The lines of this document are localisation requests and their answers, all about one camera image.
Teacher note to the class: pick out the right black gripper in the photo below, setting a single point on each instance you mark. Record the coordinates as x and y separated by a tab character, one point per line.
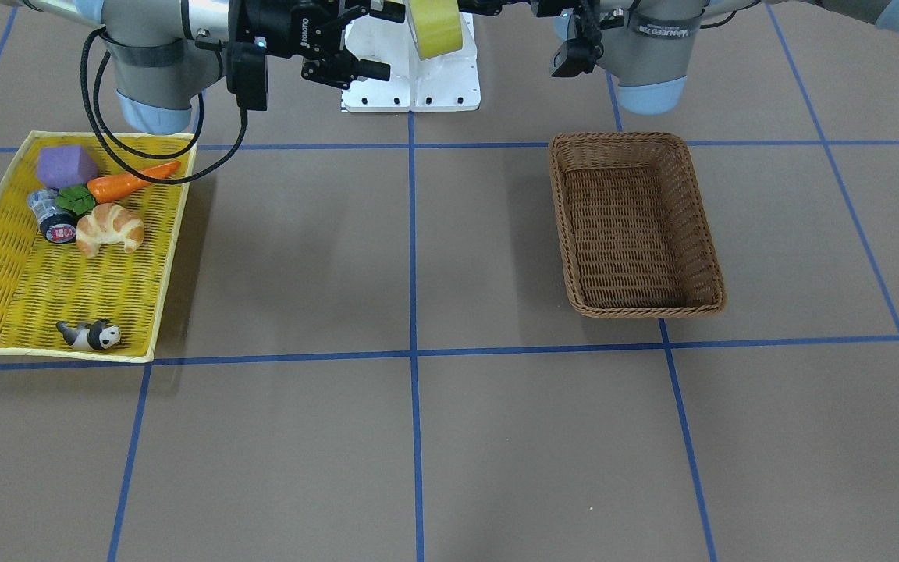
284	28

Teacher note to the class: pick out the yellow tape roll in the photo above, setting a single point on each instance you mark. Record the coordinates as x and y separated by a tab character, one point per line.
435	27

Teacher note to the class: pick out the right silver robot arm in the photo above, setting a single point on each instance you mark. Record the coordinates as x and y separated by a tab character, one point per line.
167	52

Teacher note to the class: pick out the blue tape line lengthwise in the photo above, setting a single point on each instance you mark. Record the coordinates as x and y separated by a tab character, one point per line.
419	498

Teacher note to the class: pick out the brown wicker basket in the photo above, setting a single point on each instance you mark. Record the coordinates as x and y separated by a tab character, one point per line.
634	238

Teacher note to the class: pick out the yellow plastic basket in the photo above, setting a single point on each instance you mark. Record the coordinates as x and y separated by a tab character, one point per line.
42	283

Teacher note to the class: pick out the orange toy carrot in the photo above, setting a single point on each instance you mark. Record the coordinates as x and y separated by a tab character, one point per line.
109	189

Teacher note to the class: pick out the toy croissant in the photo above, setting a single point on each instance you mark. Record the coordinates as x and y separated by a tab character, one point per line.
109	223

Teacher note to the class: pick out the green toy leaf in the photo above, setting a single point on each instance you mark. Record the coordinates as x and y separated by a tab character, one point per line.
76	199

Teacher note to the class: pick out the purple foam block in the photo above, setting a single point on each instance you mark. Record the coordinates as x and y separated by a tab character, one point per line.
65	165

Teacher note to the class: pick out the small black capped bottle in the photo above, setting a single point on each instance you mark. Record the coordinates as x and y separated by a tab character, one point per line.
56	225

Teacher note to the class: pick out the panda toy figure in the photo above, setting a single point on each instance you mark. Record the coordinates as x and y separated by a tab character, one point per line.
99	335

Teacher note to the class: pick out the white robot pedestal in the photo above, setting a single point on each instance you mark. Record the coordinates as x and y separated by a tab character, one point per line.
447	83

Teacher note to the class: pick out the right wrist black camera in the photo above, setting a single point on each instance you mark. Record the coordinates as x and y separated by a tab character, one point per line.
247	75

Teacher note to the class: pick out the wrist black camera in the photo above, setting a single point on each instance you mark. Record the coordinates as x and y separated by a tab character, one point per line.
580	48
247	75

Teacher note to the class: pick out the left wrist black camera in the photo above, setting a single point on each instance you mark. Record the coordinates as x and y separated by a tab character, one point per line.
580	48

